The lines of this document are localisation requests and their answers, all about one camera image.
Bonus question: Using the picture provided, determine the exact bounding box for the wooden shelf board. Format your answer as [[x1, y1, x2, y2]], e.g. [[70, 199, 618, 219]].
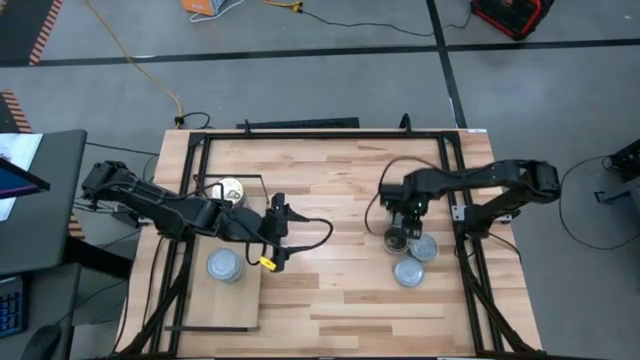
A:
[[182, 197, 267, 334]]

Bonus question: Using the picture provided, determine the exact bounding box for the yellow floor cable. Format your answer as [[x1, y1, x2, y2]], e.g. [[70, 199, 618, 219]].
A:
[[82, 0, 185, 117]]

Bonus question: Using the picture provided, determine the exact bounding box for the black metal shelf frame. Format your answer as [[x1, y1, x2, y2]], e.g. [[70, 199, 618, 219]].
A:
[[163, 174, 270, 335]]

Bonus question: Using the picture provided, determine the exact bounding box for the red black tool case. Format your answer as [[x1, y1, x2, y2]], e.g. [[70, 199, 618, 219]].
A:
[[469, 0, 556, 41]]

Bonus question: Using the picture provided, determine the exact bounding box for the gold-top blue salmon can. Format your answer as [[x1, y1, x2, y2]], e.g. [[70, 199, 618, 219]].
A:
[[211, 176, 250, 210]]

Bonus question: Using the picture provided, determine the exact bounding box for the black desk cable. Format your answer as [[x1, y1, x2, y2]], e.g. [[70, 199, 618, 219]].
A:
[[84, 141, 161, 157]]

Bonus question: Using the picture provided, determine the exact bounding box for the hazard striped floor mat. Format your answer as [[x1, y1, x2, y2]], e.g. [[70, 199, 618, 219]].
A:
[[0, 0, 65, 67], [67, 213, 86, 240], [0, 88, 32, 134]]

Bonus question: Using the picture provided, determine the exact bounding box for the orange box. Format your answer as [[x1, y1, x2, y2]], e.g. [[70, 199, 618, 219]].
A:
[[180, 0, 229, 16]]

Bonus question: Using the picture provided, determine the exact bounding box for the dark grey desk top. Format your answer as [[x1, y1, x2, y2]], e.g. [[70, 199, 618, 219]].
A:
[[0, 129, 89, 277]]

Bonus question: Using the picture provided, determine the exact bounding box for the monitor with blue screen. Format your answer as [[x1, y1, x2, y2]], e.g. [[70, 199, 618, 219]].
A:
[[0, 157, 51, 201]]

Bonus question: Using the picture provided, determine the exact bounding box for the yellow cable plug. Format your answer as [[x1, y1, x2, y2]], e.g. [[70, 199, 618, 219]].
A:
[[263, 0, 305, 13]]

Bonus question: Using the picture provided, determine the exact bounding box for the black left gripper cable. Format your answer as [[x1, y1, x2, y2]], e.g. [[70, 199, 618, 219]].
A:
[[243, 217, 335, 266]]

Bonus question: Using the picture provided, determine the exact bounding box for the black floor power cable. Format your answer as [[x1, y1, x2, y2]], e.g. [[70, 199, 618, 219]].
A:
[[297, 5, 474, 39]]

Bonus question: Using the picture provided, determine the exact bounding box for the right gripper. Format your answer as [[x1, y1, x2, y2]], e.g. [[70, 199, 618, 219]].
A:
[[378, 182, 427, 241]]

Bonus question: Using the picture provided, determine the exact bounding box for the black looping floor cable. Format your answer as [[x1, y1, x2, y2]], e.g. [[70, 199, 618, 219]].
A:
[[558, 154, 640, 251]]

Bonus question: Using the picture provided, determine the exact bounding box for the black equipment stand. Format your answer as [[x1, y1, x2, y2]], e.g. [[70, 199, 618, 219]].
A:
[[593, 138, 640, 204]]

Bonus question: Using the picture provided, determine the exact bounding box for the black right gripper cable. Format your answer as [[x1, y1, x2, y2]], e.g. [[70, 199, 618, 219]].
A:
[[363, 155, 444, 236]]

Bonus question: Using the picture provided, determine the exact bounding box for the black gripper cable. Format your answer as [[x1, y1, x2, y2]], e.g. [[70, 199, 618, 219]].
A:
[[363, 155, 444, 236], [243, 217, 335, 266]]

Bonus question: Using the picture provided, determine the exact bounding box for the mid grey desk top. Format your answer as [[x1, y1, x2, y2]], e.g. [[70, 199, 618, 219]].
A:
[[0, 262, 82, 360]]

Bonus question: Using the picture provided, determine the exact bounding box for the white paper sheet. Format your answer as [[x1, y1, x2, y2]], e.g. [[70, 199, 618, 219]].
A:
[[0, 132, 44, 222]]

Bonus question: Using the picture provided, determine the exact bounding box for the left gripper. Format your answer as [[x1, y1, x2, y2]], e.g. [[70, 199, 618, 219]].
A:
[[258, 192, 310, 274]]

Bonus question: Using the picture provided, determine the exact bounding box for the black aluminium table frame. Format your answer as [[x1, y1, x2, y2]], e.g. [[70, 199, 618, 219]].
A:
[[112, 128, 539, 360]]

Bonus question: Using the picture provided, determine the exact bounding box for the black flat bar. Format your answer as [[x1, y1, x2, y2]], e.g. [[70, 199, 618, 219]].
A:
[[235, 117, 361, 131]]

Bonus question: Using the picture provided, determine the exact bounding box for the black plug cable loop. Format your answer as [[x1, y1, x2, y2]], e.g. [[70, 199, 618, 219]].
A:
[[173, 111, 212, 131]]

